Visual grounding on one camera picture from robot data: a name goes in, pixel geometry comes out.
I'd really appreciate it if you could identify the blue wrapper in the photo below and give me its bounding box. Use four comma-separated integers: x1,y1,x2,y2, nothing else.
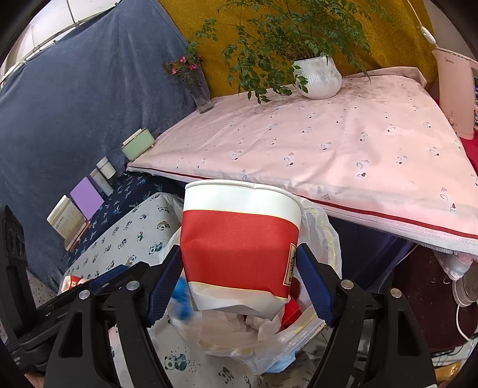
172,277,193,321

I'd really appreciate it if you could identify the red white paper cup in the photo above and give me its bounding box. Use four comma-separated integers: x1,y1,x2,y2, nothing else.
59,275,88,293
180,179,301,311

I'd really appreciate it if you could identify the white tissue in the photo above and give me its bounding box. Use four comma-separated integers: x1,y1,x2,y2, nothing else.
198,308,284,348

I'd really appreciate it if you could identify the white trash bin with liner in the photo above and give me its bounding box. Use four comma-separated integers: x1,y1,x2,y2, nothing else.
166,196,342,374

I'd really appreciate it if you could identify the panda print tablecloth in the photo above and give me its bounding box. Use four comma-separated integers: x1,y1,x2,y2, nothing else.
57,191,318,388

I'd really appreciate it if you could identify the beige book on stand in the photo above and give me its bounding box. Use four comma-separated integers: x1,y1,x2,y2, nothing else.
47,195,88,251

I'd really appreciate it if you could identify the purple card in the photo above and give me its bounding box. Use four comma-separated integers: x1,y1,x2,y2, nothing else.
70,177,104,220

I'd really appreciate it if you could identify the navy floral cloth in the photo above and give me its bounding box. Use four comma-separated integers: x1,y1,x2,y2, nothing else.
67,172,185,265

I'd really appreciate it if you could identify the white tall tube bottle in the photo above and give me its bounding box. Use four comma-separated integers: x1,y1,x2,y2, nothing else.
90,168,114,197

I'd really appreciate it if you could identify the white cylindrical jar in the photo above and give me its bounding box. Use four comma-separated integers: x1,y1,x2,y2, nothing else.
96,157,116,180

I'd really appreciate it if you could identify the mint green tissue box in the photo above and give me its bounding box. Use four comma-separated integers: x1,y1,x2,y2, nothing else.
121,128,155,162

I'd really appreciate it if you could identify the blue grey hanging blanket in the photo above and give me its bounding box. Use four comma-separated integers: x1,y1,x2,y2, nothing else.
1,1,196,289

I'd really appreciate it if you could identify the pink bed sheet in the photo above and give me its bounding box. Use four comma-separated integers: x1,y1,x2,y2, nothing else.
128,67,477,255

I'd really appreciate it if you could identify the glass vase with pink flowers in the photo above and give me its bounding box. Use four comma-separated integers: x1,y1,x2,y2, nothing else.
163,40,214,114

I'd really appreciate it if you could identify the mustard yellow hanging blanket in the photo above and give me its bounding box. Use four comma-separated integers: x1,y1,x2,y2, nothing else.
161,1,437,103

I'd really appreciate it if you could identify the potted green plant white pot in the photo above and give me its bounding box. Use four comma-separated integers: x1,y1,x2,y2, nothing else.
195,0,393,104

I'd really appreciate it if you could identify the pink white appliance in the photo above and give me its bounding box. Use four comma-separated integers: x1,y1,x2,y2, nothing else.
433,48,477,140

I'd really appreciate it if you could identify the white power cable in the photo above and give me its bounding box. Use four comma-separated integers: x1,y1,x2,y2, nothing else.
404,0,438,48

